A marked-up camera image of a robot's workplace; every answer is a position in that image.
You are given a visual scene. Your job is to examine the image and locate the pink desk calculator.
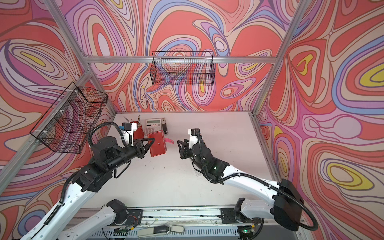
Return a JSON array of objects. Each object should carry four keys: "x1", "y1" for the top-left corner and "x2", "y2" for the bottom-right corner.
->
[{"x1": 144, "y1": 119, "x2": 163, "y2": 136}]

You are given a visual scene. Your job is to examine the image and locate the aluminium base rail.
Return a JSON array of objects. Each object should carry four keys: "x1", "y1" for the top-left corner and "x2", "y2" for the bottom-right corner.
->
[{"x1": 59, "y1": 204, "x2": 304, "y2": 240}]

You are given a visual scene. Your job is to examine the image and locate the black wire basket on left wall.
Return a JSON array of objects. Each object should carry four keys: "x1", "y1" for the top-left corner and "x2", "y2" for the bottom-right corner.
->
[{"x1": 30, "y1": 82, "x2": 108, "y2": 154}]

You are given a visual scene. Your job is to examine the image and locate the black wire basket on wall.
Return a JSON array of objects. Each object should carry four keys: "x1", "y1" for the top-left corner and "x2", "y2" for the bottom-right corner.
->
[
  {"x1": 30, "y1": 82, "x2": 108, "y2": 154},
  {"x1": 150, "y1": 50, "x2": 216, "y2": 86}
]

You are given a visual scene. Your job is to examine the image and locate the red leather card holder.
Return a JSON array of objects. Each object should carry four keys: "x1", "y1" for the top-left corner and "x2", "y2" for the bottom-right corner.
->
[{"x1": 148, "y1": 130, "x2": 175, "y2": 157}]

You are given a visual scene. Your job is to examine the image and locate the red metal pen bucket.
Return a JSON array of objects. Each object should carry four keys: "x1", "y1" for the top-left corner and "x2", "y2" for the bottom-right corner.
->
[{"x1": 132, "y1": 121, "x2": 145, "y2": 140}]

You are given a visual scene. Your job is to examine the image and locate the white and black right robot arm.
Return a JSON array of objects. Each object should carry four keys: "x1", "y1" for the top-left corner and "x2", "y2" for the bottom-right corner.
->
[{"x1": 177, "y1": 129, "x2": 319, "y2": 232}]

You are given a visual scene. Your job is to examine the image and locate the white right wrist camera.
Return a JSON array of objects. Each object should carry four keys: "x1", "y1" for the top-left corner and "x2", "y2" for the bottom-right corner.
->
[{"x1": 188, "y1": 129, "x2": 200, "y2": 150}]

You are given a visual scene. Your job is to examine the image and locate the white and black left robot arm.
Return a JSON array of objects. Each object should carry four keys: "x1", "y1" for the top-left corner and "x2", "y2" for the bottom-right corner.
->
[{"x1": 22, "y1": 122, "x2": 155, "y2": 240}]

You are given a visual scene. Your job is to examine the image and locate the beige and black stapler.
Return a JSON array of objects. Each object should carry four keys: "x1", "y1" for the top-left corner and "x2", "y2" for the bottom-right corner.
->
[{"x1": 162, "y1": 118, "x2": 168, "y2": 135}]

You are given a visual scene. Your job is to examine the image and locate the black wire basket on back wall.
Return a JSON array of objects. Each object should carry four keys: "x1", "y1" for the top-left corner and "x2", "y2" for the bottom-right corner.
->
[{"x1": 150, "y1": 50, "x2": 216, "y2": 86}]

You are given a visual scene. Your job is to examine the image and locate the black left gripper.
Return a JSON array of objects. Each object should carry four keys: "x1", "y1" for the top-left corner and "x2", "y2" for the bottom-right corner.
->
[{"x1": 106, "y1": 137, "x2": 156, "y2": 174}]

